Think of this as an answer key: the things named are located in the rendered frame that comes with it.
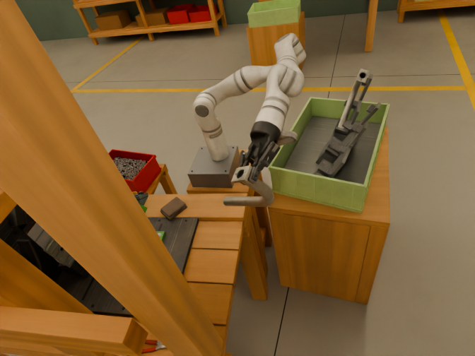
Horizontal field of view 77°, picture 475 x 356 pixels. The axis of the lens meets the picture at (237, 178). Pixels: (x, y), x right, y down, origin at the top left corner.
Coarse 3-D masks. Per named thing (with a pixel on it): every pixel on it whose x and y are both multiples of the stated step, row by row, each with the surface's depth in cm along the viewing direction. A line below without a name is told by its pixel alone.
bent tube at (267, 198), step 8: (240, 168) 73; (248, 168) 70; (240, 176) 74; (248, 176) 70; (248, 184) 73; (256, 184) 73; (264, 184) 75; (264, 192) 75; (272, 192) 77; (224, 200) 95; (232, 200) 92; (240, 200) 90; (248, 200) 87; (256, 200) 85; (264, 200) 79; (272, 200) 78
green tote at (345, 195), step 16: (304, 112) 163; (320, 112) 173; (336, 112) 168; (352, 112) 164; (384, 112) 156; (304, 128) 169; (384, 128) 157; (288, 144) 151; (272, 160) 137; (272, 176) 138; (288, 176) 133; (304, 176) 128; (320, 176) 125; (368, 176) 120; (288, 192) 141; (304, 192) 136; (320, 192) 131; (336, 192) 126; (352, 192) 122; (352, 208) 128
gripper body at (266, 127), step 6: (258, 126) 75; (264, 126) 75; (270, 126) 75; (276, 126) 76; (252, 132) 76; (258, 132) 75; (264, 132) 74; (270, 132) 74; (276, 132) 75; (252, 138) 79; (258, 138) 77; (264, 138) 75; (270, 138) 74; (276, 138) 76; (264, 144) 73; (264, 150) 74; (252, 156) 76
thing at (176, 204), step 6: (174, 198) 135; (168, 204) 133; (174, 204) 132; (180, 204) 132; (162, 210) 132; (168, 210) 130; (174, 210) 130; (180, 210) 132; (168, 216) 129; (174, 216) 130
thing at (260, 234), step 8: (256, 192) 177; (256, 208) 188; (264, 208) 187; (256, 216) 162; (264, 216) 192; (256, 224) 162; (264, 224) 198; (256, 232) 164; (264, 232) 197; (264, 240) 197; (264, 256) 189; (264, 264) 190; (264, 272) 194
